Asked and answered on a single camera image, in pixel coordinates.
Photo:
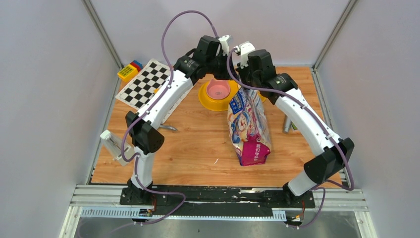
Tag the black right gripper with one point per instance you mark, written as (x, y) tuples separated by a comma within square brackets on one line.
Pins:
[(242, 73)]

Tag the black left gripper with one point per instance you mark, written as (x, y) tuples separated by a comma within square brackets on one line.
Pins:
[(226, 75)]

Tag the colourful pet food bag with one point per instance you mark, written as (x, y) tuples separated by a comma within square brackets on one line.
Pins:
[(248, 127)]

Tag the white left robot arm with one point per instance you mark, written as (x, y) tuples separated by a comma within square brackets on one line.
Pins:
[(208, 57)]

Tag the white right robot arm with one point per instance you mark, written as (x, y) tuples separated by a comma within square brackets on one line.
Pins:
[(331, 151)]

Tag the pink cat-shaped bowl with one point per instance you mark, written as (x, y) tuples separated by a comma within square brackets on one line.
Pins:
[(218, 89)]

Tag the yellow double bowl tray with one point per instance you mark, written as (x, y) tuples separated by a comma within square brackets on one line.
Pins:
[(219, 105)]

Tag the silver microphone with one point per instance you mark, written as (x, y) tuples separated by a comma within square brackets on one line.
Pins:
[(287, 125)]

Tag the silver metal hook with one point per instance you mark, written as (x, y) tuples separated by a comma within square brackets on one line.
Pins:
[(168, 127)]

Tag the black white checkerboard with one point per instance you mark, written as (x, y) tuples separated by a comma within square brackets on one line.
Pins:
[(141, 89)]

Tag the yellow red blue toy block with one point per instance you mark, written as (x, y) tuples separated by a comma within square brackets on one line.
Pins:
[(130, 71)]

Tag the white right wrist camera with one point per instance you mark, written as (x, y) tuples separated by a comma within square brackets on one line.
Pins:
[(243, 50)]

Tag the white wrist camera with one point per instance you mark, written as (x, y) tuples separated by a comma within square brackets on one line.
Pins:
[(243, 50), (225, 40)]

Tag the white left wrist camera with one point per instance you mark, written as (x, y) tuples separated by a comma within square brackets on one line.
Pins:
[(225, 40)]

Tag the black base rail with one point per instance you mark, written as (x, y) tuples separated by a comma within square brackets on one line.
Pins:
[(214, 201)]

